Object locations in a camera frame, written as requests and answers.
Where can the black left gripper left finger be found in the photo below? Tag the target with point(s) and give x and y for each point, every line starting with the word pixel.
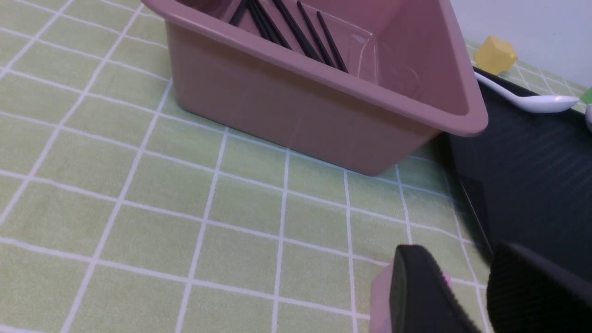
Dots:
pixel 420 299

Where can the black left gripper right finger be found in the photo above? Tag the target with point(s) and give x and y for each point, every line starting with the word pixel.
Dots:
pixel 529 294

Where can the black plastic tray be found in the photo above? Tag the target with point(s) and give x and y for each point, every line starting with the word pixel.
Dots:
pixel 527 180

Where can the white spoon far left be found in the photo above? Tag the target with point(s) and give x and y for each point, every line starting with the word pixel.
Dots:
pixel 539 104

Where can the green cube block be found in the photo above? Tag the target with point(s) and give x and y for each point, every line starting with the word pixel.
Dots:
pixel 586 97

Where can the pink plastic bin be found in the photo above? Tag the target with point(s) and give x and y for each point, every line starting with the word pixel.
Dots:
pixel 408 77

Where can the yellow cube block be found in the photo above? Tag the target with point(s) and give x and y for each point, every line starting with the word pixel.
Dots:
pixel 495 55

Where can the black chopstick rightmost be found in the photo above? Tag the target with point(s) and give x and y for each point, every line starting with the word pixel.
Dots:
pixel 334 49

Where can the black chopstick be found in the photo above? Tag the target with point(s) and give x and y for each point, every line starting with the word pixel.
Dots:
pixel 303 42
pixel 316 38
pixel 237 16
pixel 267 28
pixel 334 49

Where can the green checked tablecloth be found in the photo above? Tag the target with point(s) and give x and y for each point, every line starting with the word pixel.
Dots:
pixel 121 213

